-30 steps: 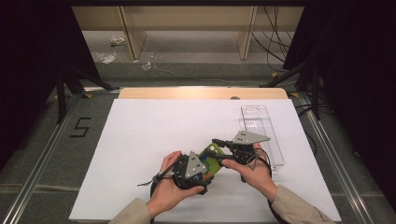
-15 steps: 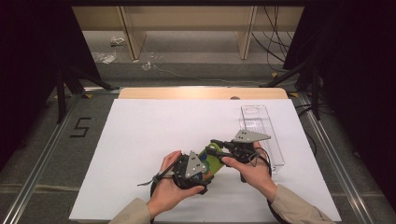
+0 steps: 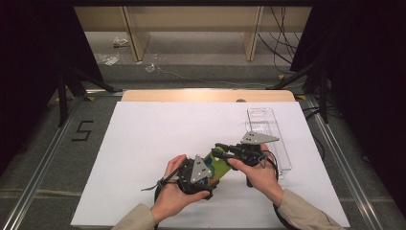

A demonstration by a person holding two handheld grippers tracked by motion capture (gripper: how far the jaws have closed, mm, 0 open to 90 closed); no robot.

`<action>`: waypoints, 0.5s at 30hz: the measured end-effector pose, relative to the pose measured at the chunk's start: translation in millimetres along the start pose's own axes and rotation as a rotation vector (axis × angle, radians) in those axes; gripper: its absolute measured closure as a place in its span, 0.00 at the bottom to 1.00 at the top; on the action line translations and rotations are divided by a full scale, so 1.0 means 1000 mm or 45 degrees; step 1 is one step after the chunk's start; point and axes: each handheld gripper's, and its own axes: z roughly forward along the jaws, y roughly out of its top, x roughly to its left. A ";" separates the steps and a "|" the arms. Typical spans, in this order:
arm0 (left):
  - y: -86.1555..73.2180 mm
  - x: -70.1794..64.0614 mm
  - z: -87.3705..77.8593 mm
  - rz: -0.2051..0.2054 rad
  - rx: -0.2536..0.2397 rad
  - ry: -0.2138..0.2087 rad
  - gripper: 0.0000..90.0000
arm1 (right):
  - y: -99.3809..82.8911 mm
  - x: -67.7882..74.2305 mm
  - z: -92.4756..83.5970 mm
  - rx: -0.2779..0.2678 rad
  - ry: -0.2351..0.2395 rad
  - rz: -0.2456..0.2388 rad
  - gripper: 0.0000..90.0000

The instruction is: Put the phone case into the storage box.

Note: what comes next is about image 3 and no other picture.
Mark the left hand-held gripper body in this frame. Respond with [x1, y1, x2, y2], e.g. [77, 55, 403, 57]
[176, 155, 215, 196]

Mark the person's right hand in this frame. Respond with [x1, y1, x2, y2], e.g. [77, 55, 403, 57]
[227, 143, 285, 207]

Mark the person's left hand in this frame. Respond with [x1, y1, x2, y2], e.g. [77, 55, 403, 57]
[149, 154, 212, 224]

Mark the clear plastic tray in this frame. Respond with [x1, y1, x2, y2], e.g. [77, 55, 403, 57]
[244, 107, 293, 180]

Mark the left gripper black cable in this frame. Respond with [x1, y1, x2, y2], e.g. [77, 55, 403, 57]
[141, 159, 192, 205]

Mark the white table sheet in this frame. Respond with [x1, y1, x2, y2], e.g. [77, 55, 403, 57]
[70, 101, 351, 228]

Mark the dark curtain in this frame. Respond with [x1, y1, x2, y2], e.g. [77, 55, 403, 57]
[0, 0, 103, 167]
[289, 0, 406, 219]

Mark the bundle of black cables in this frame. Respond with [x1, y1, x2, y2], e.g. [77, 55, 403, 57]
[258, 6, 303, 75]

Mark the black metal stand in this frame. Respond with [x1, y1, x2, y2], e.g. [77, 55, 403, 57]
[266, 60, 330, 125]
[56, 67, 124, 127]

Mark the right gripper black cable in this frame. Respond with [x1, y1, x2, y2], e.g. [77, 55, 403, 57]
[259, 149, 288, 230]

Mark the wooden shelf unit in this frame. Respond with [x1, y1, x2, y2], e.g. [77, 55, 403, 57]
[74, 6, 312, 62]

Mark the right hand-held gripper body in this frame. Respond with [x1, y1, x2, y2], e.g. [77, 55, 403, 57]
[237, 130, 281, 167]

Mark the metal floor rail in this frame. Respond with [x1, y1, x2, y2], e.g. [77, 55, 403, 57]
[0, 95, 82, 230]
[301, 95, 406, 230]

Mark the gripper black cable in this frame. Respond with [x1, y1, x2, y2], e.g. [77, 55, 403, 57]
[141, 159, 192, 205]
[259, 149, 288, 230]

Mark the wooden table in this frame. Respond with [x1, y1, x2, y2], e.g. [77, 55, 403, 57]
[121, 89, 296, 104]

